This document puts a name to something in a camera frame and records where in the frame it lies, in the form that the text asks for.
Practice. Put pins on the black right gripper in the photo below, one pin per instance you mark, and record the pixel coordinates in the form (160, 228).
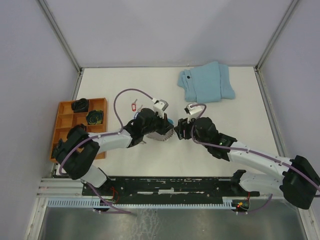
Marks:
(182, 124)

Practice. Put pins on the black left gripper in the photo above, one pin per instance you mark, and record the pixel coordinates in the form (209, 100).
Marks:
(165, 126)

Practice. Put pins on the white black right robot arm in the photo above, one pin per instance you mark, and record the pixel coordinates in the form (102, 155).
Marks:
(292, 178)

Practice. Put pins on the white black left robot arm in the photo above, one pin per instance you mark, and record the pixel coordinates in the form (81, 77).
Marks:
(77, 153)

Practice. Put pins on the key with red tag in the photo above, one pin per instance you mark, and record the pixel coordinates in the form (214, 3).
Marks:
(134, 106)

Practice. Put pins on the light blue folded cloth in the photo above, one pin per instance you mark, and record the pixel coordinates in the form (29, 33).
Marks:
(207, 83)

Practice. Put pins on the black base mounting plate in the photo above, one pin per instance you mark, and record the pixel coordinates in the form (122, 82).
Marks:
(214, 186)

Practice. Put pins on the orange compartment tray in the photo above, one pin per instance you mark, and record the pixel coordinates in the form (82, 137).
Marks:
(66, 119)

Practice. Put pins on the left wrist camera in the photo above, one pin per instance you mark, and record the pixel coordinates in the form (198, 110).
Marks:
(159, 107)

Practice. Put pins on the aluminium frame rail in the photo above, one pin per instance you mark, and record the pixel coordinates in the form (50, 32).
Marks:
(289, 69)

